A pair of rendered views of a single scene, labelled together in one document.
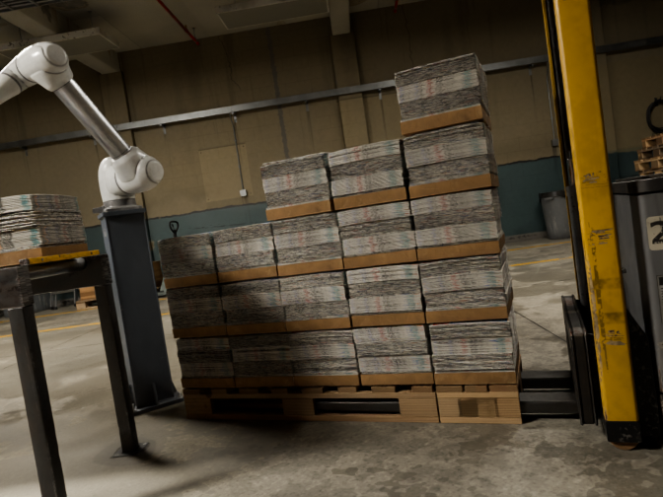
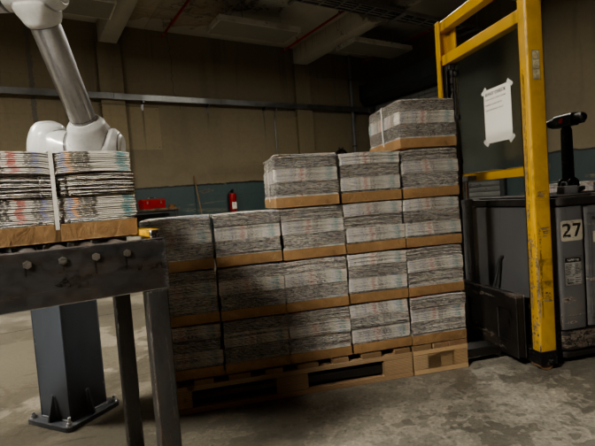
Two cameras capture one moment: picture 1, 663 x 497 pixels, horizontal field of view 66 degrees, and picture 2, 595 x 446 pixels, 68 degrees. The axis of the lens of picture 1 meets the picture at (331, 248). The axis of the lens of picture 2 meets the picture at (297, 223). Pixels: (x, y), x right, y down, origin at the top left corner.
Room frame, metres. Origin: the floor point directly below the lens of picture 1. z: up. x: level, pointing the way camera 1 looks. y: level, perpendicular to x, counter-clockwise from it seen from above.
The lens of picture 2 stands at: (0.46, 1.26, 0.87)
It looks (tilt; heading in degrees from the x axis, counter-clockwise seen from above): 3 degrees down; 325
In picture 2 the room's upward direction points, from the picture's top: 4 degrees counter-clockwise
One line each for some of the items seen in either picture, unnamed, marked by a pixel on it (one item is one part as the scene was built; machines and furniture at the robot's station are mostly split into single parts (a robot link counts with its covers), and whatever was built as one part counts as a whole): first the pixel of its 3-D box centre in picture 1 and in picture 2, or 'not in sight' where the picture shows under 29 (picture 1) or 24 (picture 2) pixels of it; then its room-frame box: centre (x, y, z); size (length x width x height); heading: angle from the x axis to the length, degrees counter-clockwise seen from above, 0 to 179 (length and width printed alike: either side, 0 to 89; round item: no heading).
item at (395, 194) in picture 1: (383, 198); (358, 196); (2.09, -0.24, 0.86); 0.38 x 0.29 x 0.04; 157
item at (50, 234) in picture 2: not in sight; (55, 231); (1.83, 1.12, 0.83); 0.28 x 0.06 x 0.04; 177
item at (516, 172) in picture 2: not in sight; (494, 174); (1.79, -0.95, 0.92); 0.57 x 0.01 x 0.05; 158
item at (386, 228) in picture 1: (304, 312); (279, 295); (2.25, 0.16, 0.42); 1.17 x 0.39 x 0.83; 68
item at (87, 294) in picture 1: (122, 283); not in sight; (8.32, 3.44, 0.28); 1.20 x 0.83 x 0.57; 87
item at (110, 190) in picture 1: (116, 178); (50, 148); (2.61, 1.02, 1.17); 0.18 x 0.16 x 0.22; 57
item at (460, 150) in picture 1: (463, 241); (415, 234); (1.97, -0.51, 0.65); 0.39 x 0.30 x 1.29; 158
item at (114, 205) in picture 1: (115, 206); not in sight; (2.61, 1.05, 1.03); 0.22 x 0.18 x 0.06; 120
